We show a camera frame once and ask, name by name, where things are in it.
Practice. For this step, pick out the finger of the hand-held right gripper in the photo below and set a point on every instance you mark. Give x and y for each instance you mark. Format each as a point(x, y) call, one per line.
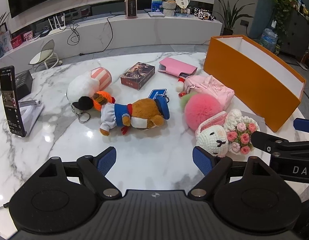
point(265, 140)
point(304, 124)

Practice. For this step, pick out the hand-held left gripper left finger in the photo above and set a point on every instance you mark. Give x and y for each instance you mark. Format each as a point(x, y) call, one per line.
point(107, 159)

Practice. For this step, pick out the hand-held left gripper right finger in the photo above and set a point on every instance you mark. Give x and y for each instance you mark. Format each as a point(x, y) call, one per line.
point(202, 161)

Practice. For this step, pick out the white crochet bunny with bouquet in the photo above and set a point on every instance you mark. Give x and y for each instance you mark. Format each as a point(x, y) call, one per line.
point(214, 137)

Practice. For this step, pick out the orange crochet fruit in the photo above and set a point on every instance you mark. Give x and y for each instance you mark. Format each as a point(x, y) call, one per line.
point(106, 95)

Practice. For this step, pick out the orange cardboard box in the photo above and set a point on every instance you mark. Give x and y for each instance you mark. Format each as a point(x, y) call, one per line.
point(244, 72)

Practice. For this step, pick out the pink mini bag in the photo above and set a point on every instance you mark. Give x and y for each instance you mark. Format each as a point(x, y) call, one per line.
point(214, 90)

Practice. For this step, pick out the dark picture card box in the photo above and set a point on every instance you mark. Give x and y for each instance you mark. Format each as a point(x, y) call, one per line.
point(137, 74)

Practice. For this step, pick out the pink wallet case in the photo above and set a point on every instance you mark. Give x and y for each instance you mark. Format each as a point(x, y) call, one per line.
point(177, 66)

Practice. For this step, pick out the brown bear plush sailor outfit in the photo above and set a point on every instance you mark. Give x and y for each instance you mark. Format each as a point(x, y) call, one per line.
point(144, 108)

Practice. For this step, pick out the white panda plush striped hat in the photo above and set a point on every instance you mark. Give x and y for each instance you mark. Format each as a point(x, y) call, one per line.
point(79, 86)

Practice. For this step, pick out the white red capsule toy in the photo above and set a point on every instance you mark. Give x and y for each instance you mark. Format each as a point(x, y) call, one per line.
point(180, 86)

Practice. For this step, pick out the grey cabinet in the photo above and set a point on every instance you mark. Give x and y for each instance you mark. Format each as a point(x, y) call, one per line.
point(297, 35)

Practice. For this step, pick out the blue water bottle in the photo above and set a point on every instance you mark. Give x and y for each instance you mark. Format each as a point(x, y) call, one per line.
point(268, 38)

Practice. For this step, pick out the black box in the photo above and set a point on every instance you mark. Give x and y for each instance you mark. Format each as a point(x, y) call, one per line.
point(24, 82)

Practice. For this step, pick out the black smartphone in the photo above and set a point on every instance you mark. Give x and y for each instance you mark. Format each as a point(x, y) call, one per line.
point(10, 100)

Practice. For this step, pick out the potted long-leaf plant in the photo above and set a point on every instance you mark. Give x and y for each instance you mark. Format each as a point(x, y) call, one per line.
point(228, 31)

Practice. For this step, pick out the white rolling stool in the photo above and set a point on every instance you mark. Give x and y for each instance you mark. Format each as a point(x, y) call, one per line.
point(43, 53)

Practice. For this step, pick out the green trailing plant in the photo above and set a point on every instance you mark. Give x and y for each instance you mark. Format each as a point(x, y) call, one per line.
point(283, 2)

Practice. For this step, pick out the white marble tv console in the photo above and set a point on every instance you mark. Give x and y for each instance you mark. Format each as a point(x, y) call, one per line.
point(144, 32)

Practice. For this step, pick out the white router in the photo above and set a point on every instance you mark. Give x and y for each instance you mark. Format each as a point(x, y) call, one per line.
point(57, 31)

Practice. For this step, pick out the black white checked toy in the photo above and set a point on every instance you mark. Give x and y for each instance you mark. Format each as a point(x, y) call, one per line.
point(204, 14)

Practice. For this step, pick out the pink gift box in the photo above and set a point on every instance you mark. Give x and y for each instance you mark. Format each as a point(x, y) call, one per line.
point(27, 35)

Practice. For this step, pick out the red gift box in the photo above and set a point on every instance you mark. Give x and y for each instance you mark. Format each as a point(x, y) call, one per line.
point(16, 42)

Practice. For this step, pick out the grey laptop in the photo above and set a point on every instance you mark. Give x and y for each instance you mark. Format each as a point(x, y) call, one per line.
point(155, 14)

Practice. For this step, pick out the pink space heater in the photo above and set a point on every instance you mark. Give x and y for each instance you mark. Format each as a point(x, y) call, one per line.
point(132, 7)

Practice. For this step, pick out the teddy bear in basket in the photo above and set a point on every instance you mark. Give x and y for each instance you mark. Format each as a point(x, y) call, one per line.
point(169, 8)

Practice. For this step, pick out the round paper fan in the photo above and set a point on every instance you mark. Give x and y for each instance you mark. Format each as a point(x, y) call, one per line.
point(182, 1)

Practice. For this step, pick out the blue green picture box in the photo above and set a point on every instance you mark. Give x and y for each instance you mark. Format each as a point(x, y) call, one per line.
point(156, 1)

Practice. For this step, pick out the wall outlet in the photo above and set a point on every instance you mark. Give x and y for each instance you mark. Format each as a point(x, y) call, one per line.
point(244, 23)

